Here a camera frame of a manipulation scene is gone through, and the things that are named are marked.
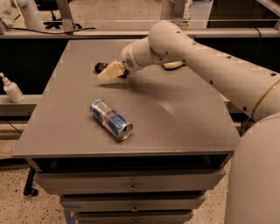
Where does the grey drawer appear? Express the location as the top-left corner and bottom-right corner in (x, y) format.
(34, 169), (226, 195)
(77, 210), (193, 224)
(61, 194), (206, 212)

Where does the white spray bottle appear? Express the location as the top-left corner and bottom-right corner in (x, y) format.
(0, 73), (25, 103)

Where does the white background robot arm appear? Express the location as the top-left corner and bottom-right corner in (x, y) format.
(0, 0), (43, 30)

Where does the grey metal rail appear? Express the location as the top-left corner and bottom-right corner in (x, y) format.
(0, 28), (280, 39)

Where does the middle grey drawer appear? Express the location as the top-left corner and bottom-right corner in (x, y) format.
(61, 194), (206, 212)

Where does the black cable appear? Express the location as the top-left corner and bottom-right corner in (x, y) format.
(8, 26), (97, 36)

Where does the black rxbar chocolate bar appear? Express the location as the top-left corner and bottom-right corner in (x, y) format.
(94, 62), (129, 79)

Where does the blue silver energy drink can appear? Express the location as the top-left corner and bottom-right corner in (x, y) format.
(89, 99), (133, 141)

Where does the top grey drawer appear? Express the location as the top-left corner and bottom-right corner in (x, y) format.
(34, 169), (226, 195)

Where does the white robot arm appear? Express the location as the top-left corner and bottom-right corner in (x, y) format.
(99, 21), (280, 224)

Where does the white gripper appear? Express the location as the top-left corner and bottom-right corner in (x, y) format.
(98, 45), (143, 81)

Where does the grey drawer cabinet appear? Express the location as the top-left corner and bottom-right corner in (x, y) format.
(14, 40), (239, 224)

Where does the yellow sponge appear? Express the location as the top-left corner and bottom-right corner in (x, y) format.
(162, 61), (185, 71)

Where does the bottom grey drawer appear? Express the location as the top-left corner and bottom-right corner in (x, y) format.
(77, 210), (193, 224)

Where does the black caster leg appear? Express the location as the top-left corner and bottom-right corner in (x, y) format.
(24, 167), (39, 196)

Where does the black office chair base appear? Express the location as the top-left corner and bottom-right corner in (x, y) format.
(43, 11), (82, 32)

